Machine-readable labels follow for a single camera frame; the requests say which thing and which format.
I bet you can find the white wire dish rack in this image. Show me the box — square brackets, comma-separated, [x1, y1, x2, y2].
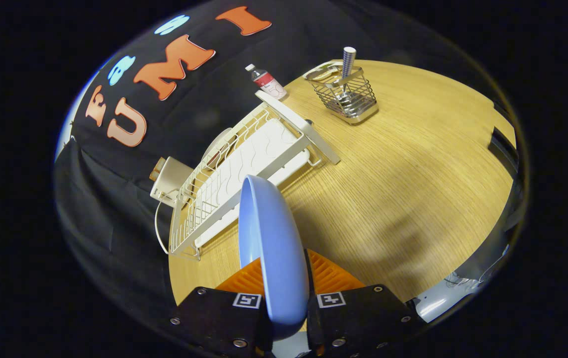
[169, 89, 341, 262]

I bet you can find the white oval plate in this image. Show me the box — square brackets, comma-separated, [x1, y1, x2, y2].
[201, 128, 235, 170]

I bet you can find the white toaster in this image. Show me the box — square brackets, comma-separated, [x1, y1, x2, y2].
[149, 157, 195, 208]

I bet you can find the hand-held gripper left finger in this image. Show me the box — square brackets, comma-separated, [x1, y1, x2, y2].
[167, 258, 272, 358]

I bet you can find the toast slice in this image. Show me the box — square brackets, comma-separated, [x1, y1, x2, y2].
[149, 158, 166, 182]

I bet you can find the metal spoon with striped handle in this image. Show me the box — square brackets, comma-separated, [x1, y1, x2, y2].
[336, 46, 359, 112]

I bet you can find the blue plate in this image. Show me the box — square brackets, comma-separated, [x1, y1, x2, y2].
[238, 174, 310, 341]

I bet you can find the metal wire basket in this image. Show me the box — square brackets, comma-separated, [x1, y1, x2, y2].
[303, 62, 379, 125]

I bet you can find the clear bottle with red label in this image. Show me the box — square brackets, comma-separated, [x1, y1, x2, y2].
[245, 63, 288, 101]

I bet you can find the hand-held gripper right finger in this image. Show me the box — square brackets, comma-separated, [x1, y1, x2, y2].
[304, 249, 426, 358]

